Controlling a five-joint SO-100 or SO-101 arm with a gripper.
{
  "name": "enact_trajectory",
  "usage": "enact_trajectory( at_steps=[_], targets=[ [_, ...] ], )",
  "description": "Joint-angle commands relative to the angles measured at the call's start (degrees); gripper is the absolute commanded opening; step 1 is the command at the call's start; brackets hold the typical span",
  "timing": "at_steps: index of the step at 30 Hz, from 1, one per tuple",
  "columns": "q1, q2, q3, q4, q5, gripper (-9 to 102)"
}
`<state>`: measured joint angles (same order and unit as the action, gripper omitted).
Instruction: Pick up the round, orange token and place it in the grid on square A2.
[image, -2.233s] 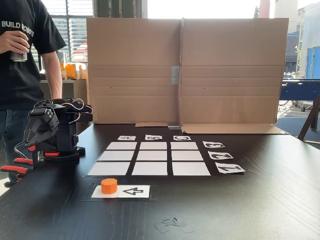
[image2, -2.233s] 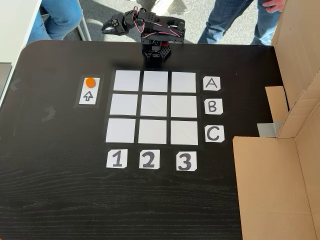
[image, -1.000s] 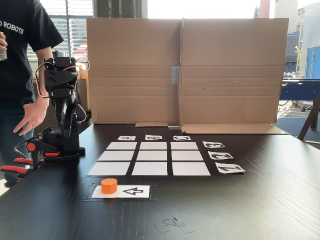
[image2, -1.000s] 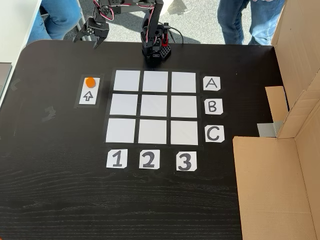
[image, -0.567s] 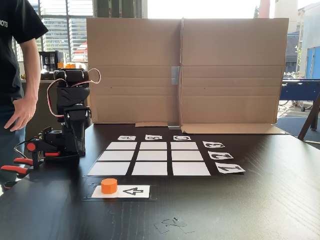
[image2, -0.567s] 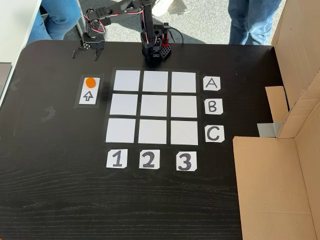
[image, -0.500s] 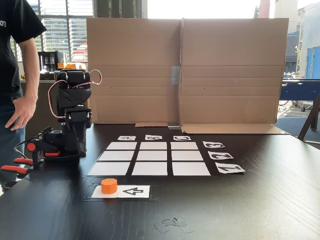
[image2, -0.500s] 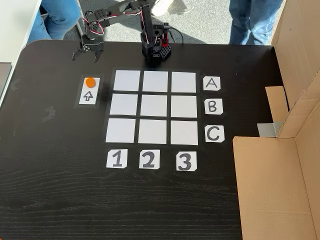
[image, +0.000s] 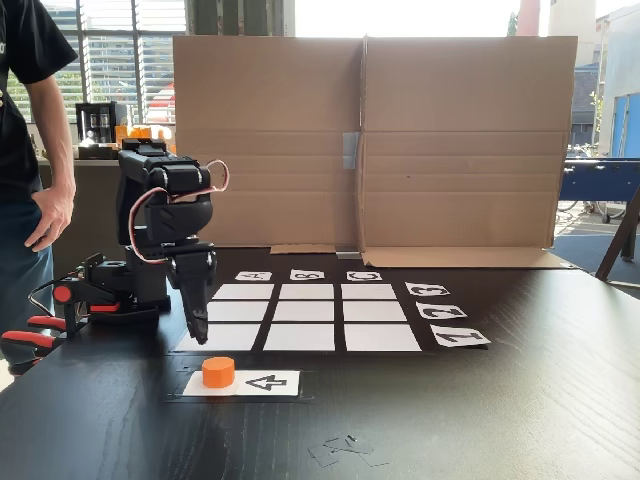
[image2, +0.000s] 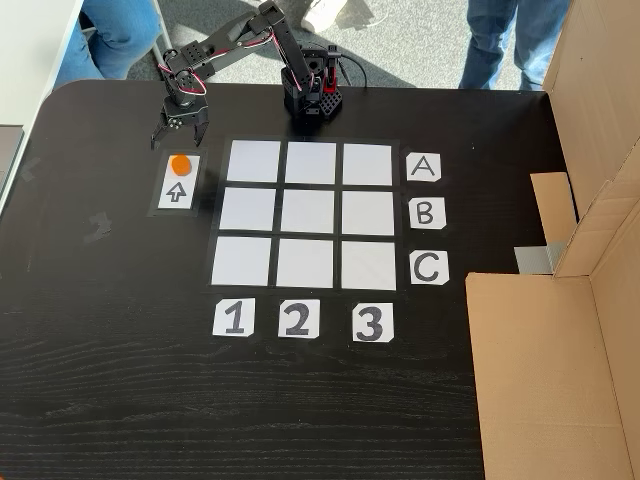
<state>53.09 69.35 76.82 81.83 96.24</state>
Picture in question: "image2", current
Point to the white nine-square grid sheet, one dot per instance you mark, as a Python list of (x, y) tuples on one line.
[(307, 212)]

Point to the brown cardboard screen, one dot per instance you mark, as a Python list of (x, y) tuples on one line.
[(545, 375)]

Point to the paper sheet number 1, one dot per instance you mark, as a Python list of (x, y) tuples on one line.
[(233, 317)]

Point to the paper sheet number 2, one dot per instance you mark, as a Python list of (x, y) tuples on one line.
[(298, 318)]

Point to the clear tape scrap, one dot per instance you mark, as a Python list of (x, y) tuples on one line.
[(97, 227), (31, 169)]

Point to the white metal leg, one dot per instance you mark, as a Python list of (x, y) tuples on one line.
[(162, 30)]

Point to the paper sheet letter B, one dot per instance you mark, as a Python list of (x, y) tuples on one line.
[(426, 213)]

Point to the grey duct tape strip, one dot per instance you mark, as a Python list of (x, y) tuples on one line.
[(535, 259)]

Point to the seated person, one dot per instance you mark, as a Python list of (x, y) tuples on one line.
[(120, 40)]

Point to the round orange token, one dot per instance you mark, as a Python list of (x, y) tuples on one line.
[(180, 165)]

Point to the paper sheet letter C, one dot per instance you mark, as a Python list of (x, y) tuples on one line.
[(429, 267)]

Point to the white desk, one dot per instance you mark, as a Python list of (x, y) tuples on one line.
[(30, 60)]

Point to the paper sheet letter A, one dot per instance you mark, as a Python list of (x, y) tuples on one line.
[(424, 167)]

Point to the paper sheet number 3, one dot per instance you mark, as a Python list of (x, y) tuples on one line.
[(372, 322)]

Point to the paper sheet with arrow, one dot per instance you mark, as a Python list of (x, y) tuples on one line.
[(177, 192)]

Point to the standing person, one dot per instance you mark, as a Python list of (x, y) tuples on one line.
[(490, 45)]

